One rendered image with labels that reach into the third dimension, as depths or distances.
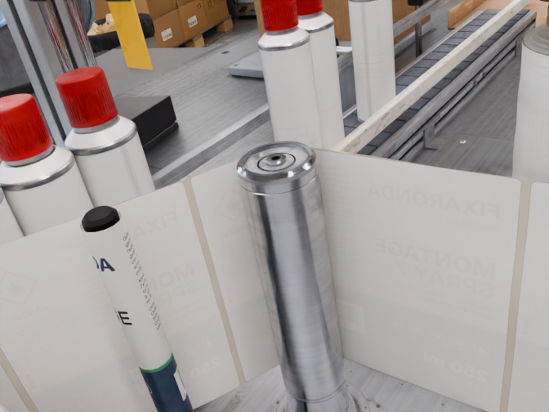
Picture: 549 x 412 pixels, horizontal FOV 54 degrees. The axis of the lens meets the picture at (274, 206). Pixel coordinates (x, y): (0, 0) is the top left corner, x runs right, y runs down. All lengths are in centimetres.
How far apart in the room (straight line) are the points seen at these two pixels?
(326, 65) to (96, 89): 28
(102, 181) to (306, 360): 19
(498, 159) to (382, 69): 18
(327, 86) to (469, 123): 30
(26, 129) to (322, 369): 23
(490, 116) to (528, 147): 45
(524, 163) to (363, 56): 33
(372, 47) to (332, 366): 45
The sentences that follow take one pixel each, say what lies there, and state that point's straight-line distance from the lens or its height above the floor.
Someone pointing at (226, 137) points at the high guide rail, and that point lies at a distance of 55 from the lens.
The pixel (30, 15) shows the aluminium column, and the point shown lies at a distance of 53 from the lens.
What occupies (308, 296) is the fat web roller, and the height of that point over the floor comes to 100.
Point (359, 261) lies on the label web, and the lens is 29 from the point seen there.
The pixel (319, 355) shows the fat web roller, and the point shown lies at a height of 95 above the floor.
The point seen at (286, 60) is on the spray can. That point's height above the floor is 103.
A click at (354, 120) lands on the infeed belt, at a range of 74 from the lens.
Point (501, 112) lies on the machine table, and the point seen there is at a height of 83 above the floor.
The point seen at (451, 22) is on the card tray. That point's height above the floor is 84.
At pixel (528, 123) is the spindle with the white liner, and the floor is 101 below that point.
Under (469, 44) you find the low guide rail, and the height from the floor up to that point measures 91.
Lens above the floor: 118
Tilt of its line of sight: 31 degrees down
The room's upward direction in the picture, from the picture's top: 11 degrees counter-clockwise
